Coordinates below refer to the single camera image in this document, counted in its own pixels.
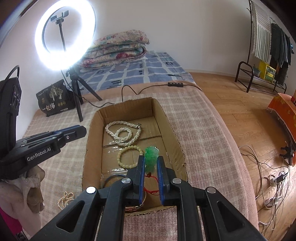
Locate left gloved hand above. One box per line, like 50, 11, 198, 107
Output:
1, 166, 45, 236

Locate orange cloth covered table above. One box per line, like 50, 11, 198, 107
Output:
267, 93, 296, 145

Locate striped hanging towel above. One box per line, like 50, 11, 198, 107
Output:
251, 1, 271, 63

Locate dark bangle ring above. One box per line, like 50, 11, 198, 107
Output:
103, 174, 127, 188

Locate small pearl necklace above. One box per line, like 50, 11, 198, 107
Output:
57, 191, 75, 211

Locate blue checkered mattress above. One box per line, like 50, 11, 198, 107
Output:
77, 52, 194, 91

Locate dark hanging clothes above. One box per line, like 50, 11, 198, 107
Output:
269, 24, 292, 85

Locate yellow box on rack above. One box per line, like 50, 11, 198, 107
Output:
258, 61, 276, 82

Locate brown strap wristwatch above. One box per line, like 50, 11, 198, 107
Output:
125, 191, 147, 213

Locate black tripod stand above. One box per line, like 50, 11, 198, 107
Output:
66, 67, 102, 122

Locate folded floral quilt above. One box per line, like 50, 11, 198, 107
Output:
76, 30, 149, 70

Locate cream bead bracelet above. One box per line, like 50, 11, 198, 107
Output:
116, 145, 145, 169

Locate green jade pendant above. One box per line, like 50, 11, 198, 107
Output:
144, 146, 159, 175

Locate black clothes rack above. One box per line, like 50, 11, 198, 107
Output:
234, 1, 287, 94

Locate phone holder clamp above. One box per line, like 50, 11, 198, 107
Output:
50, 10, 69, 25

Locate white power strip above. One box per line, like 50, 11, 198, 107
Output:
269, 174, 285, 187

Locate twisted pearl necklace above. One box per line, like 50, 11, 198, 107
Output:
105, 121, 142, 147

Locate brown cardboard box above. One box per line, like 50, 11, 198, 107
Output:
82, 97, 188, 215

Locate white ring light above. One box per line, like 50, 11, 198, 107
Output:
34, 1, 96, 71

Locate black light cable with remote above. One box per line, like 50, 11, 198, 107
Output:
61, 69, 202, 108

